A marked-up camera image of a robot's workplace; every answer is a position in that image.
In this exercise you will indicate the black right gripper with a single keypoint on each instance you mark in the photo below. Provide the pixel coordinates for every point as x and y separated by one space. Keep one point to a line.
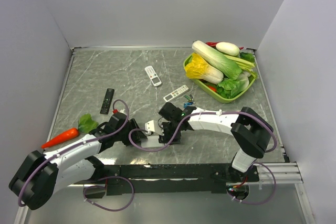
166 138

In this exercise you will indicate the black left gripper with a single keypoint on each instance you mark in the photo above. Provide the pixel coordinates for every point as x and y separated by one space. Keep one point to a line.
137 135

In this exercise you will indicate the white remote control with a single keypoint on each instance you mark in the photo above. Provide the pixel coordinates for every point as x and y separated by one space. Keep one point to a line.
151 141

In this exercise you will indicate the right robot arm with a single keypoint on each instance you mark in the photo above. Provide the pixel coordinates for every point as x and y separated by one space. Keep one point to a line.
253 134

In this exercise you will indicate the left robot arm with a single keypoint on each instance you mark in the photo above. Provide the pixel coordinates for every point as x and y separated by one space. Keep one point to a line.
43 174

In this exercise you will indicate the small white button remote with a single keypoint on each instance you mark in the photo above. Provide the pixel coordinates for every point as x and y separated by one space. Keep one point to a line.
176 93

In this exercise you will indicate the black remote control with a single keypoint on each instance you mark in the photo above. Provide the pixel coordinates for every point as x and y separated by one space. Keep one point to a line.
107 101

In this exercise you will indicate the white remote with screen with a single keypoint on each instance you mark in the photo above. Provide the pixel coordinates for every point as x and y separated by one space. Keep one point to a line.
154 78

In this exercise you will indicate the green leaf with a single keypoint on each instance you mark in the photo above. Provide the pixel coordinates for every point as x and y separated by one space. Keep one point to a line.
86 123

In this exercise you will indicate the green plastic tray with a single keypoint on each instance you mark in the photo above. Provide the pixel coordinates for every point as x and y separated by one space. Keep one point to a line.
210 88

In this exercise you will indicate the yellow napa cabbage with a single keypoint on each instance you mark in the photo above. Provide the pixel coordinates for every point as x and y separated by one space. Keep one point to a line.
200 69

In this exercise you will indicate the orange carrot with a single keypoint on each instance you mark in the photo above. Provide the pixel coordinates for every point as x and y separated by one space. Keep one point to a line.
62 137

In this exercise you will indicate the green lettuce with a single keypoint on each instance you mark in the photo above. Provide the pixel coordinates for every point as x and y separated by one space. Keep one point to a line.
230 88

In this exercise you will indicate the green napa cabbage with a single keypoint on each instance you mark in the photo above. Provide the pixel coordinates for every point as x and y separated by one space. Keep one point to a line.
217 59

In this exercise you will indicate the red chili pepper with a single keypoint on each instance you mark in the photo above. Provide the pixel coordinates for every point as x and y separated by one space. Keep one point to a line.
212 44

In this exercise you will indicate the green celery stalks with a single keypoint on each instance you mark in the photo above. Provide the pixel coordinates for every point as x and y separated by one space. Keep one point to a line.
246 61

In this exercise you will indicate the white radish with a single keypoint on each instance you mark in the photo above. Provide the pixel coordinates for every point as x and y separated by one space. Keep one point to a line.
228 48

